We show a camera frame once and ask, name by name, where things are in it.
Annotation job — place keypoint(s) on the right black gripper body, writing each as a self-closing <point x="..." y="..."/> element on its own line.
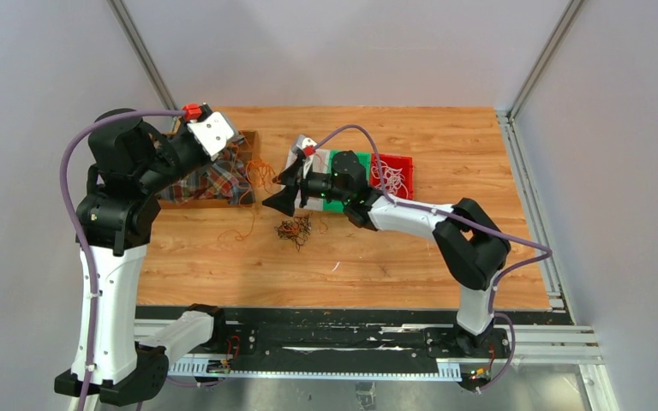
<point x="321" y="186"/>

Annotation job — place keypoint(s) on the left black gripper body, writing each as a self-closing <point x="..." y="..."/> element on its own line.
<point x="180" y="158"/>

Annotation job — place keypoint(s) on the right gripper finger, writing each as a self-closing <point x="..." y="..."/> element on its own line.
<point x="284" y="200"/>
<point x="291" y="176"/>

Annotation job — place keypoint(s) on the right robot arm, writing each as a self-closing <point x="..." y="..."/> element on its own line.
<point x="463" y="233"/>

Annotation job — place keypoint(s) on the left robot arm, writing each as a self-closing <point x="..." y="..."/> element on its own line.
<point x="110" y="175"/>

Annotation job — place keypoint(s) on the white plastic bin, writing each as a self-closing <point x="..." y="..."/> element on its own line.
<point x="320" y="165"/>

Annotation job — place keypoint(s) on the plaid flannel shirt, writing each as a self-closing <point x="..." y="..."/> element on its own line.
<point x="226" y="179"/>

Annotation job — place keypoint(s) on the red plastic bin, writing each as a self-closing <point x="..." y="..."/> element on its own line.
<point x="397" y="172"/>

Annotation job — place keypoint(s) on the wooden tray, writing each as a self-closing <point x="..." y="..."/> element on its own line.
<point x="251" y="140"/>

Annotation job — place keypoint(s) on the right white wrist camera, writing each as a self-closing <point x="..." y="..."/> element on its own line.
<point x="306" y="146"/>

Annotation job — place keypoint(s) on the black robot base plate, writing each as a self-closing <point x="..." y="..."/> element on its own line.
<point x="340" y="343"/>

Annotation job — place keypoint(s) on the aluminium frame rail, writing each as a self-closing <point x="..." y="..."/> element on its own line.
<point x="536" y="338"/>

